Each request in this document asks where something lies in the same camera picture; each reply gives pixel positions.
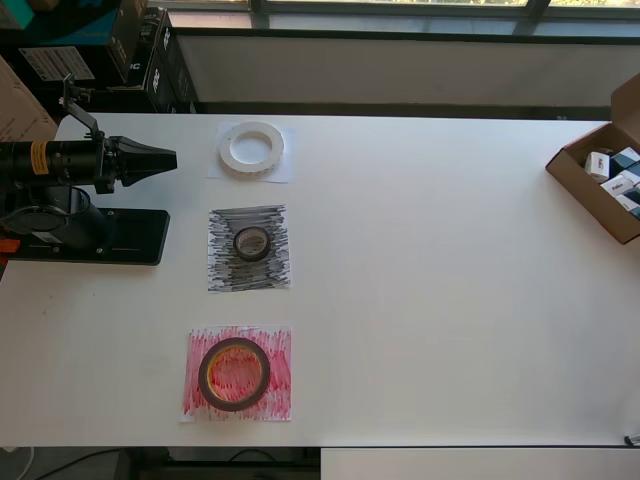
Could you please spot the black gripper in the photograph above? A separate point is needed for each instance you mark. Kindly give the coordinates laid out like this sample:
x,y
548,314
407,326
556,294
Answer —
x,y
112,165

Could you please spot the white tape roll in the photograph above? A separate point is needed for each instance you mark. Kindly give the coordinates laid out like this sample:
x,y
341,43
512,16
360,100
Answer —
x,y
224,150

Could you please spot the black tape roll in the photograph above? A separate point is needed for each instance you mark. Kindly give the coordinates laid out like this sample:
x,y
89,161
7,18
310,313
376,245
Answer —
x,y
252,257

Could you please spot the red tape roll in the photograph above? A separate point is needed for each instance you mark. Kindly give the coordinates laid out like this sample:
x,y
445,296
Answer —
x,y
203,377

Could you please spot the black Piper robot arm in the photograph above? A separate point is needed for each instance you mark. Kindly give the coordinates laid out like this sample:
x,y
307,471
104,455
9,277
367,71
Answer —
x,y
50,160

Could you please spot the black box with trim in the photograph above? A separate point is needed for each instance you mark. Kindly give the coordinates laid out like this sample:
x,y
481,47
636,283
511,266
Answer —
x,y
172,75

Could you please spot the black AOC monitor box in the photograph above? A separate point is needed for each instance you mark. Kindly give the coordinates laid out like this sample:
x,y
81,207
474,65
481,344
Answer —
x,y
145,50

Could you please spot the plain white paper sheet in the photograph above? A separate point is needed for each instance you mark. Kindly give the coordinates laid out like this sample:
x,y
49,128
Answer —
x,y
287,170

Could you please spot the small labelled cardboard box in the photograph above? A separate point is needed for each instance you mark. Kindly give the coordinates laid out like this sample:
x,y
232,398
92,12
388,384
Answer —
x,y
20,110

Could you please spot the black scribbled paper sheet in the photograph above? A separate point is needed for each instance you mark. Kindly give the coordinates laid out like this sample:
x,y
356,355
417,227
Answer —
x,y
250,280

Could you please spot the teal product box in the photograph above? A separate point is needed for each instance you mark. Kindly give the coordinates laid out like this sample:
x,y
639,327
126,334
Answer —
x,y
60,30

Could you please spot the red scribbled paper sheet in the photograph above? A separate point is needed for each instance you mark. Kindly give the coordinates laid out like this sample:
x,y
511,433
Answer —
x,y
280,390

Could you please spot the open brown cardboard box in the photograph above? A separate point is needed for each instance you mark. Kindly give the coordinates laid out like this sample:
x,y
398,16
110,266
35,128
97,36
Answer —
x,y
575,165

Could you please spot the white furniture panel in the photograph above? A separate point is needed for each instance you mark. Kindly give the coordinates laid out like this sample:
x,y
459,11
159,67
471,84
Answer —
x,y
475,465

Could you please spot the small white carton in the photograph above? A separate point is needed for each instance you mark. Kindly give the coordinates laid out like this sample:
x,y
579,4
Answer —
x,y
630,205
616,185
598,167

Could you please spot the small dark teal carton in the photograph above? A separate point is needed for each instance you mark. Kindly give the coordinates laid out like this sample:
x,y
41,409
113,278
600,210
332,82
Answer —
x,y
625,157

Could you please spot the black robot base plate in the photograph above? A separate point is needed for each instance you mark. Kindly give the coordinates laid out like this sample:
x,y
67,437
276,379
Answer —
x,y
140,240

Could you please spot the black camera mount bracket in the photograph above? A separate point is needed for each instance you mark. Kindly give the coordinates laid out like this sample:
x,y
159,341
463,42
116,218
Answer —
x,y
82,117

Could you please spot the dark window frame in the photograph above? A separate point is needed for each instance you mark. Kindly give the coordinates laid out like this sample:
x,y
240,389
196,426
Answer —
x,y
400,27

